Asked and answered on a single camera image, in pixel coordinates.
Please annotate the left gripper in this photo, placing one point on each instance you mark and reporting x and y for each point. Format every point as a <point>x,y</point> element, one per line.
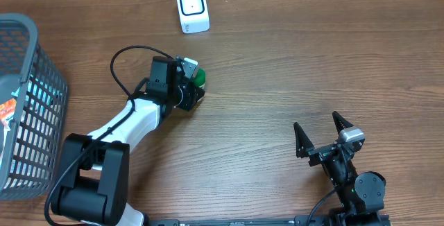
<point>190,93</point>

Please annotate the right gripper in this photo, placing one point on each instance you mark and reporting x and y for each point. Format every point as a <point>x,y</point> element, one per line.
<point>305,145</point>

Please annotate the green lid jar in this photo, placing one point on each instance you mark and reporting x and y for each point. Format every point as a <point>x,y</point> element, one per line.
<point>200,79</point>

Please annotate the orange snack packet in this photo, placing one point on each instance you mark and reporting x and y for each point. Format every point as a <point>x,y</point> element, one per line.
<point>7,112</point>

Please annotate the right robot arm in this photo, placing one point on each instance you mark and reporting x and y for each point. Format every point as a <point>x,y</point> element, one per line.
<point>356,199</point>

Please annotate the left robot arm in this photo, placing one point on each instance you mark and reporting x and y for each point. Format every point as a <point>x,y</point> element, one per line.
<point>93,174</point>

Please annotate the white barcode scanner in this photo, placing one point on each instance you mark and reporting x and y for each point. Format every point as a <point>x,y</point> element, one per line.
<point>194,16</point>

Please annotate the grey plastic mesh basket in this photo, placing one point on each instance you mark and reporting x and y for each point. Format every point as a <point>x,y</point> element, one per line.
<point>30,149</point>

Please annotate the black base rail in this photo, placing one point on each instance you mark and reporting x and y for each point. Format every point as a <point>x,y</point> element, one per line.
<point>236,222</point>

